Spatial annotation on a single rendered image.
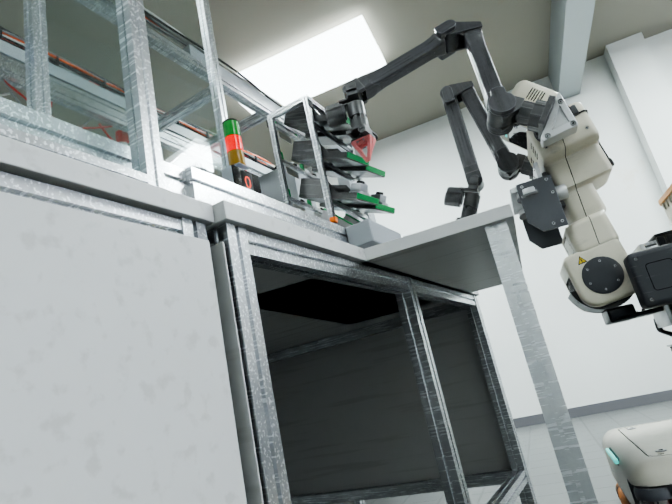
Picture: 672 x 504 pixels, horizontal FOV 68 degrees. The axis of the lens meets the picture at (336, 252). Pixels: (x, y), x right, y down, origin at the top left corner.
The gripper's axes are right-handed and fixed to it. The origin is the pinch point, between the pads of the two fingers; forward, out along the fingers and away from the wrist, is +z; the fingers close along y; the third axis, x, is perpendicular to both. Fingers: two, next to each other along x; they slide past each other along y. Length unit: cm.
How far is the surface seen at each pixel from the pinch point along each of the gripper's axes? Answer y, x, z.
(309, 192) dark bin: -18.5, -32.7, -6.6
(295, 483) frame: -70, -97, 101
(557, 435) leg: 26, 35, 83
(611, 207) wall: -363, 75, -49
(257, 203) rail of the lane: 59, -1, 30
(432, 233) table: 30, 23, 39
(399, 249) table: 32, 15, 40
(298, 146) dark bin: -18.3, -33.7, -26.5
